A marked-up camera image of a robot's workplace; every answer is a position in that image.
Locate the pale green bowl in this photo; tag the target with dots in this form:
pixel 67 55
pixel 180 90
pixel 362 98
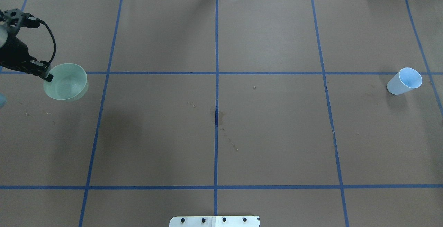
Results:
pixel 69 82

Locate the light blue plastic cup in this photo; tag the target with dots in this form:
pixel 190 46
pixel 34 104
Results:
pixel 405 80

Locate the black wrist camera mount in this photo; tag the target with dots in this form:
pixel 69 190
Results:
pixel 12 21

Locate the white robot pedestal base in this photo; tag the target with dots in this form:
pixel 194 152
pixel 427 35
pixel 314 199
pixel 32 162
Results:
pixel 215 221

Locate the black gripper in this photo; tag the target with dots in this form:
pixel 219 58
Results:
pixel 14 53

